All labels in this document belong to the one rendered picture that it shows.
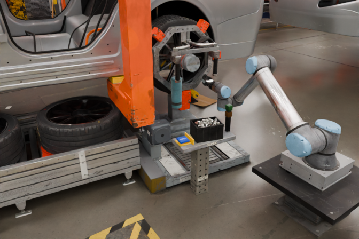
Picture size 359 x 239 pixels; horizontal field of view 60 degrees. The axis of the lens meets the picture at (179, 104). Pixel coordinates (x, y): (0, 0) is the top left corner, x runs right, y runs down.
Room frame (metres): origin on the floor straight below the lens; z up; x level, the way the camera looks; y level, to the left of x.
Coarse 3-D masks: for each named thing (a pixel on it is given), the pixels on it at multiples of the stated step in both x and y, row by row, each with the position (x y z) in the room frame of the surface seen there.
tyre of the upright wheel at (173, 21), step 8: (168, 16) 2.71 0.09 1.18; (176, 16) 2.69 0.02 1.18; (152, 24) 2.64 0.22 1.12; (160, 24) 2.55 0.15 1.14; (168, 24) 2.54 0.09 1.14; (176, 24) 2.58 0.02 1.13; (184, 24) 2.61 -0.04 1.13; (192, 24) 2.64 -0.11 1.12; (152, 40) 2.48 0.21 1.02; (192, 80) 2.65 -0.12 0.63; (160, 88) 2.51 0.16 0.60
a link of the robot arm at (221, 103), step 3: (219, 99) 2.37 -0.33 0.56; (222, 99) 2.35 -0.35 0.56; (225, 99) 2.36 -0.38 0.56; (228, 99) 2.40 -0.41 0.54; (219, 102) 2.37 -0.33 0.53; (222, 102) 2.35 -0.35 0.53; (225, 102) 2.36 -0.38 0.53; (228, 102) 2.38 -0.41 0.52; (231, 102) 2.39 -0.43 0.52; (219, 105) 2.36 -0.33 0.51; (222, 105) 2.35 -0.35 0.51; (219, 108) 2.36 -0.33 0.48; (222, 108) 2.35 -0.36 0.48
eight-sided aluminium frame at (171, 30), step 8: (168, 32) 2.46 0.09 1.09; (176, 32) 2.48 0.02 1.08; (200, 32) 2.58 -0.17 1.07; (152, 48) 2.44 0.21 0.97; (160, 48) 2.42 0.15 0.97; (208, 56) 2.62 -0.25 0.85; (208, 64) 2.63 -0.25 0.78; (200, 72) 2.64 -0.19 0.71; (208, 72) 2.63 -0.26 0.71; (160, 80) 2.42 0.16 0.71; (200, 80) 2.59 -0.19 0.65; (168, 88) 2.45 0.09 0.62; (184, 88) 2.52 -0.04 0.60; (192, 88) 2.55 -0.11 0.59
